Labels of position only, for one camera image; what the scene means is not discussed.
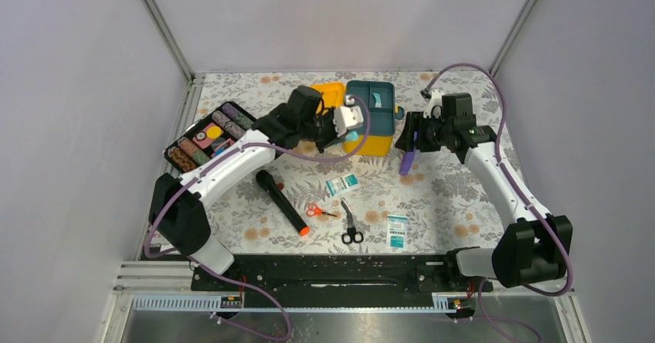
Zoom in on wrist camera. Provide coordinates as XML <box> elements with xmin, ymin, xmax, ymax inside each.
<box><xmin>333</xmin><ymin>105</ymin><xmax>365</xmax><ymax>138</ymax></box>
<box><xmin>420</xmin><ymin>89</ymin><xmax>445</xmax><ymax>119</ymax></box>

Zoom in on black poker chip case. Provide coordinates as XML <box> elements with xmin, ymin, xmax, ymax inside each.
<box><xmin>163</xmin><ymin>101</ymin><xmax>256</xmax><ymax>173</ymax></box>

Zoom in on teal gauze packet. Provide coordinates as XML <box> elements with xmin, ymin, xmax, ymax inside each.
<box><xmin>325</xmin><ymin>174</ymin><xmax>360</xmax><ymax>197</ymax></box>

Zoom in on orange handled small scissors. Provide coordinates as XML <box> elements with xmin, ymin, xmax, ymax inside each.
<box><xmin>305</xmin><ymin>202</ymin><xmax>337</xmax><ymax>217</ymax></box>

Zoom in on teal plastic tray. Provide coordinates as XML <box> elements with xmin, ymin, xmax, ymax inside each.
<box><xmin>346</xmin><ymin>80</ymin><xmax>396</xmax><ymax>137</ymax></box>

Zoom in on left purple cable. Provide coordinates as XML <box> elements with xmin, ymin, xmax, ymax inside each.
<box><xmin>143</xmin><ymin>94</ymin><xmax>372</xmax><ymax>341</ymax></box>

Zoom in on teal dressing packet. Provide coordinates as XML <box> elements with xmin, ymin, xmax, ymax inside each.
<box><xmin>387</xmin><ymin>215</ymin><xmax>409</xmax><ymax>249</ymax></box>

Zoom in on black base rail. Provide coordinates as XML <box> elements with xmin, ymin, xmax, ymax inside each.
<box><xmin>191</xmin><ymin>254</ymin><xmax>493</xmax><ymax>310</ymax></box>

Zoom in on purple cable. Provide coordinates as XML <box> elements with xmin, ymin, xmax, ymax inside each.
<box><xmin>419</xmin><ymin>63</ymin><xmax>575</xmax><ymax>343</ymax></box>
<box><xmin>143</xmin><ymin>94</ymin><xmax>372</xmax><ymax>341</ymax></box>

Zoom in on purple cylindrical tube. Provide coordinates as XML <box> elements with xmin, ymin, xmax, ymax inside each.
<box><xmin>399</xmin><ymin>132</ymin><xmax>418</xmax><ymax>177</ymax></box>

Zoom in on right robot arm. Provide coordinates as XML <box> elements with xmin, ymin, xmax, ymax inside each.
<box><xmin>395</xmin><ymin>92</ymin><xmax>573</xmax><ymax>293</ymax></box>

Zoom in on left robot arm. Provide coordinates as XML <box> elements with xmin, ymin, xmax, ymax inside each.
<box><xmin>144</xmin><ymin>86</ymin><xmax>368</xmax><ymax>290</ymax></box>

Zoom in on small teal item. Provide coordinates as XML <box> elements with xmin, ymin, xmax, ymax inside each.
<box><xmin>372</xmin><ymin>92</ymin><xmax>385</xmax><ymax>108</ymax></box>

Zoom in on black bandage shears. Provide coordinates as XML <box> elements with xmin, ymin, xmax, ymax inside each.
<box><xmin>340</xmin><ymin>198</ymin><xmax>364</xmax><ymax>245</ymax></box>

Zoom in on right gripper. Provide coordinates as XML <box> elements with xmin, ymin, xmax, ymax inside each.
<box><xmin>393</xmin><ymin>111</ymin><xmax>453</xmax><ymax>152</ymax></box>

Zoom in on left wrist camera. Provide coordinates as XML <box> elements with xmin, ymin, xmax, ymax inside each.
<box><xmin>333</xmin><ymin>105</ymin><xmax>365</xmax><ymax>138</ymax></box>

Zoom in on yellow plastic kit box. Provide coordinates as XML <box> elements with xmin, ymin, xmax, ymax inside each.
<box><xmin>311</xmin><ymin>80</ymin><xmax>405</xmax><ymax>156</ymax></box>

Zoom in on black flashlight orange tip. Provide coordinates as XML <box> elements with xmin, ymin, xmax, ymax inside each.
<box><xmin>255</xmin><ymin>170</ymin><xmax>311</xmax><ymax>236</ymax></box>

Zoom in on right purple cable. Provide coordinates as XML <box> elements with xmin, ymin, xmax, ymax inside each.
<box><xmin>419</xmin><ymin>63</ymin><xmax>575</xmax><ymax>343</ymax></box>

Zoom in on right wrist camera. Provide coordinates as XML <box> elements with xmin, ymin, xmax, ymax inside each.
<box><xmin>420</xmin><ymin>89</ymin><xmax>445</xmax><ymax>119</ymax></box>

